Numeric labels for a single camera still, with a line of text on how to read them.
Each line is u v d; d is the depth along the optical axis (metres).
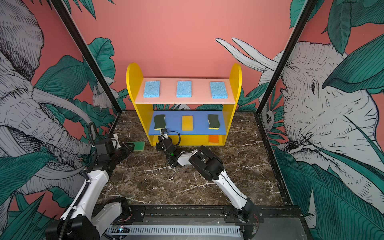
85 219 0.40
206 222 0.73
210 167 0.59
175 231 0.70
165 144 0.75
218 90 0.73
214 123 0.94
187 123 0.93
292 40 0.80
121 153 0.70
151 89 0.73
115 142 0.67
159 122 0.93
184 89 0.73
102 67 0.95
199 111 1.26
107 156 0.61
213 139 1.00
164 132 0.85
